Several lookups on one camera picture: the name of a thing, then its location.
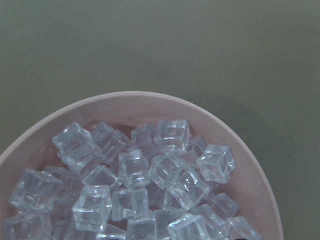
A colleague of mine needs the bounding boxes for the clear ice cubes pile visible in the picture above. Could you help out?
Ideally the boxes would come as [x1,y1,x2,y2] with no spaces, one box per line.
[2,119,261,240]

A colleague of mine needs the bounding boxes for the pink bowl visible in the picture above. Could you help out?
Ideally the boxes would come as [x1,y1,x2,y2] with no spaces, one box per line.
[0,91,284,240]

